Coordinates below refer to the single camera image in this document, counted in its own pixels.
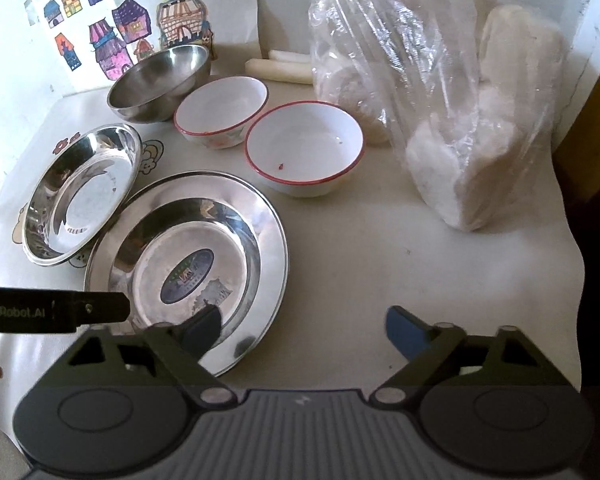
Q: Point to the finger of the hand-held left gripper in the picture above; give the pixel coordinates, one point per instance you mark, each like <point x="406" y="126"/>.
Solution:
<point x="105" y="307"/>

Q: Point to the small steel plate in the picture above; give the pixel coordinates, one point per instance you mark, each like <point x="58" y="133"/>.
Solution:
<point x="75" y="195"/>

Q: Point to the colourful houses drawing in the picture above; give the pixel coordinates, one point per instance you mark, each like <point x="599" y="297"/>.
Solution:
<point x="130" y="20"/>

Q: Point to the clear plastic bag beige lumps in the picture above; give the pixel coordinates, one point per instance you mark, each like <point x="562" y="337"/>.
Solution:
<point x="360" y="50"/>

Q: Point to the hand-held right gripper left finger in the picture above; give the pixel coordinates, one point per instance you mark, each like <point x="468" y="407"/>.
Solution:
<point x="205" y="332"/>

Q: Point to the plastic bag white powder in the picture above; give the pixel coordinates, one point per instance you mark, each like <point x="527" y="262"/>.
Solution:
<point x="480" y="160"/>

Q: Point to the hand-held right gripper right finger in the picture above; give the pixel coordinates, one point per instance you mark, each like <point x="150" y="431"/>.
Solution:
<point x="405" y="332"/>

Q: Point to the white enamel bowl red rim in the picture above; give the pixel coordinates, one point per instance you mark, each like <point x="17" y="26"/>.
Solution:
<point x="220" y="105"/>
<point x="305" y="140"/>

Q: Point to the large steel plate with label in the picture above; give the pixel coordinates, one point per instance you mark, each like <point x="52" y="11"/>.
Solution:
<point x="180" y="240"/>

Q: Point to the deep steel bowl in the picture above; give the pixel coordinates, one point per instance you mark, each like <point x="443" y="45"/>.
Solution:
<point x="155" y="85"/>

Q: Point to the white printed table cover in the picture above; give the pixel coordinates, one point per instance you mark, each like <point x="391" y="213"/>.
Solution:
<point x="355" y="260"/>

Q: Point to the white candle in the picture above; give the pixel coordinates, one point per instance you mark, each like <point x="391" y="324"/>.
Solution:
<point x="290" y="56"/>
<point x="280" y="71"/>

